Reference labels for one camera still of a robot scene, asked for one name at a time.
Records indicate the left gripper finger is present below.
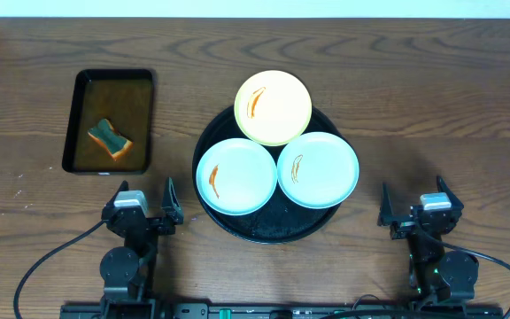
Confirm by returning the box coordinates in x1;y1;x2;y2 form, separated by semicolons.
161;177;182;217
109;180;128;206

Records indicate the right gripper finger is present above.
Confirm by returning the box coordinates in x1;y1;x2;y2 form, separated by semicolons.
437;175;464;208
377;183;396;226

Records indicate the orange green scrub sponge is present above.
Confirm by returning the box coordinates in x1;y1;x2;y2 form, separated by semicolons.
88;118;133;161

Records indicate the light blue plate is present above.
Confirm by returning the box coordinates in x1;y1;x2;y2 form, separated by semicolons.
277;132;359;209
195;138;277;216

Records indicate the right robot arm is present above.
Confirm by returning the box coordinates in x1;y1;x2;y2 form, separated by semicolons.
377;176;479;313

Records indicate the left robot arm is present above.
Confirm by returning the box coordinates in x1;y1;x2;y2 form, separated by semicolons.
100;177;183;318

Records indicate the black rectangular water tray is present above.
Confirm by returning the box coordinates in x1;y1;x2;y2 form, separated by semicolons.
62;68;155;175

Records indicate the round black serving tray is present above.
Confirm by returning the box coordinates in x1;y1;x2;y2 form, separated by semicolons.
192;105;339;244

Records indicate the yellow plate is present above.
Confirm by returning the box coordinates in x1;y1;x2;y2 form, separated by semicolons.
234;70;313;146

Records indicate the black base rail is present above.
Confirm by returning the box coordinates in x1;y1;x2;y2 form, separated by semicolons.
59;303;503;319

